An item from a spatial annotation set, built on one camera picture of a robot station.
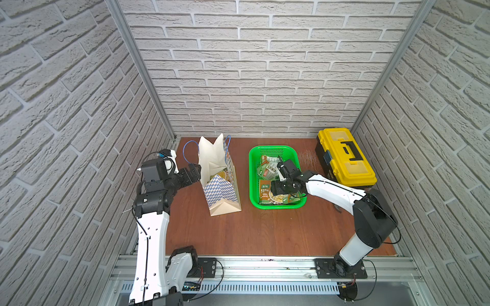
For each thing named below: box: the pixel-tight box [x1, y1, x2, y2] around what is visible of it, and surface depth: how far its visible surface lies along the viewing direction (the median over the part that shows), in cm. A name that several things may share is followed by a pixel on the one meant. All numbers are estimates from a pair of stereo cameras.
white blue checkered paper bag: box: [197, 133, 242, 217], surface depth 84 cm
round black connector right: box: [337, 281, 358, 304], surface depth 72 cm
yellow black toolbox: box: [315, 127, 378, 190], surface depth 91 cm
